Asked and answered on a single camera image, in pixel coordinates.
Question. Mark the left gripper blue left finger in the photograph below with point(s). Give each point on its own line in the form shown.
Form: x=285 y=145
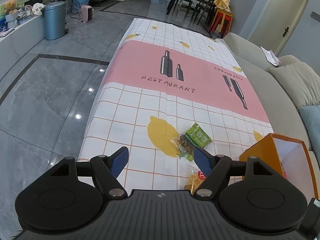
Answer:
x=118 y=160

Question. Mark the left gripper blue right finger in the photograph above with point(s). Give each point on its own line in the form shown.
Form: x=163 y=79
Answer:
x=204 y=160

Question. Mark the yellow waffle packet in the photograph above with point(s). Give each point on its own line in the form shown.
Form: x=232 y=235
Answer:
x=194 y=181

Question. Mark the green nut snack packet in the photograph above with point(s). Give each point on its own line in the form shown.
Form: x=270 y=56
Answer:
x=189 y=140

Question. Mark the orange cardboard box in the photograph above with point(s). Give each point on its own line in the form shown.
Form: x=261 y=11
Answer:
x=290 y=158

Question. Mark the beige sofa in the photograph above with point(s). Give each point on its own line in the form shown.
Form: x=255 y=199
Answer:
x=266 y=100

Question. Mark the pink white checkered tablecloth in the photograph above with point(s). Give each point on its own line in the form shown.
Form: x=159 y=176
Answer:
x=160 y=82

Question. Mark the light blue cushion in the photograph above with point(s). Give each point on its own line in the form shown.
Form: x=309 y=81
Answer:
x=311 y=118

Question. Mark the papers on sofa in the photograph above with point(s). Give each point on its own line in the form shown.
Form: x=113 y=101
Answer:
x=271 y=57

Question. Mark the beige cushion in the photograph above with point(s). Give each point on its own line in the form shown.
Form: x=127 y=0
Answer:
x=300 y=82

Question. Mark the orange stool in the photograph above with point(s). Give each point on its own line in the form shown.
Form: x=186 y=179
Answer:
x=223 y=19

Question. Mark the pink space heater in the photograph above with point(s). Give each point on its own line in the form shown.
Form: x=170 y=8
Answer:
x=85 y=13

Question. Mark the blue metal trash bin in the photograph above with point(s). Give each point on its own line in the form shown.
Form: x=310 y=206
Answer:
x=54 y=20

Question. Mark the teddy bear toy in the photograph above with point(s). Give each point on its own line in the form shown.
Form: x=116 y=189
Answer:
x=10 y=7

